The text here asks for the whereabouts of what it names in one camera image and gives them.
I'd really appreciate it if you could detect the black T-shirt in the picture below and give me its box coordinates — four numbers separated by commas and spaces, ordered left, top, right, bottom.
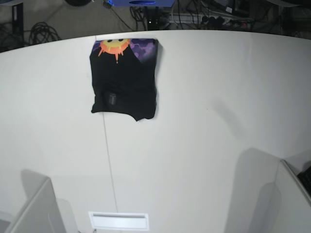
89, 38, 158, 121

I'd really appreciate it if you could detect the white power strip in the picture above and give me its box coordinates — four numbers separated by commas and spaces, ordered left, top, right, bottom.
167, 13, 253, 26

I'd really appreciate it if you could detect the blue box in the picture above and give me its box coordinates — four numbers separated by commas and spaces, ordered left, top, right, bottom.
108, 0, 175, 7

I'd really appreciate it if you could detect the white left partition panel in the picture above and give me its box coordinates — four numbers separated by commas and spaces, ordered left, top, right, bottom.
0, 170, 79, 233

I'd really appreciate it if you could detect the white partition panel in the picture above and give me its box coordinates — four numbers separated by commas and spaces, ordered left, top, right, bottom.
0, 170, 79, 233
254, 160, 311, 233

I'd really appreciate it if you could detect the white right partition panel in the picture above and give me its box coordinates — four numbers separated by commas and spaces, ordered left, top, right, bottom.
254, 160, 311, 233

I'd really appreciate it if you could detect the black keyboard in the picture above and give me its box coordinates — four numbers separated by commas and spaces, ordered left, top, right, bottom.
297, 167, 311, 195

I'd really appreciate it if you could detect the black coiled floor cable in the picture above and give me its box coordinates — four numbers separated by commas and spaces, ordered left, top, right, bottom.
28, 22, 61, 46

